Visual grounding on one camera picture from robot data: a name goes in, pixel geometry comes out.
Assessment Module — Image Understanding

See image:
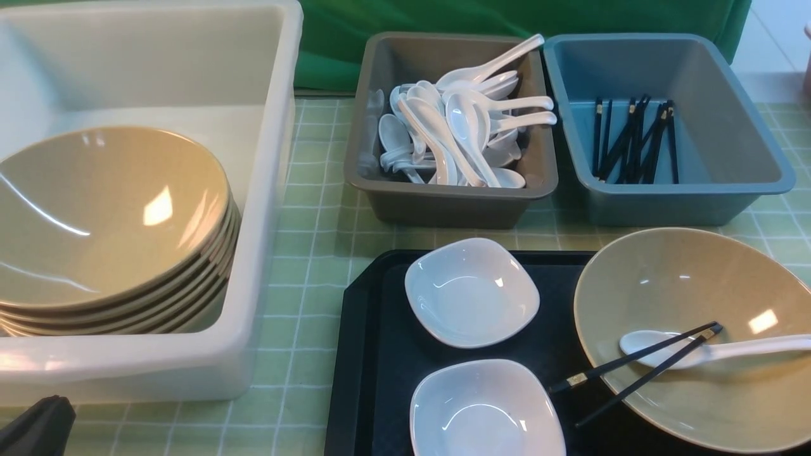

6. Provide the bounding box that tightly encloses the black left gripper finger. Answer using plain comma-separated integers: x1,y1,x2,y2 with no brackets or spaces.
1,395,76,455

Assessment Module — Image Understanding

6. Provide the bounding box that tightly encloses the white square dish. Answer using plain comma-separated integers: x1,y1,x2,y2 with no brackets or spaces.
409,360,567,455
404,237,541,349

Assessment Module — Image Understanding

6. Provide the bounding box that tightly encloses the black chopstick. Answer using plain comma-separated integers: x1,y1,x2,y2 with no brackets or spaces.
575,322,724,428
547,322,724,395

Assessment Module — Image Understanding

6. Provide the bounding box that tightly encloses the white ceramic soup spoon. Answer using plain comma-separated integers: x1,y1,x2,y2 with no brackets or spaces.
619,330,810,370

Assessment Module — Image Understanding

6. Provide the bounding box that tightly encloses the beige noodle bowl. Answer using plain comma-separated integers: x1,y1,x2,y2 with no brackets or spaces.
573,227,810,455

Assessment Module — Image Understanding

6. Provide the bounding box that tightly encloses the stack of beige bowls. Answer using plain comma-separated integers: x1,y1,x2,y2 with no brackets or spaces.
1,126,241,337

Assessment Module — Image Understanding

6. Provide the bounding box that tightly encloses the green checkered tablecloth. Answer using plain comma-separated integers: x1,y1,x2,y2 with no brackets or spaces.
0,95,811,456

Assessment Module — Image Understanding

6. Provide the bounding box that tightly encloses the black plastic serving tray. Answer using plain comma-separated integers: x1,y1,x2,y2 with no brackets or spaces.
324,250,784,455

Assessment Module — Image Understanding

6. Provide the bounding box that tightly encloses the large white plastic tub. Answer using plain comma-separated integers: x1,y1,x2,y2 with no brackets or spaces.
2,1,302,408

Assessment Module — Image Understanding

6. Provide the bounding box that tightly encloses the green backdrop curtain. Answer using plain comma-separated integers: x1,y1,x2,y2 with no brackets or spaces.
295,1,752,92

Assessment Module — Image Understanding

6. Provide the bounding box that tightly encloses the brown plastic spoon bin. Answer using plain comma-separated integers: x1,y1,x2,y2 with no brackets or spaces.
343,32,559,230

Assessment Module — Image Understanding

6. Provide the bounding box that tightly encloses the pile of white spoons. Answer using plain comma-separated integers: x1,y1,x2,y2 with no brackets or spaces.
378,70,558,189

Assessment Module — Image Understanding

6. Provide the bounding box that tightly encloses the white spoon on top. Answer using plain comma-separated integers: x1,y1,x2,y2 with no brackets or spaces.
435,34,545,91

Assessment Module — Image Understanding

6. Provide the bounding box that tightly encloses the bundle of black chopsticks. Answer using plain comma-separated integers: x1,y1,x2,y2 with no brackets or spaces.
591,94,680,184

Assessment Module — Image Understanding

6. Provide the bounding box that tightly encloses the blue plastic chopstick bin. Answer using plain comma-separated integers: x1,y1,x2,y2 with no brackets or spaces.
542,34,796,226

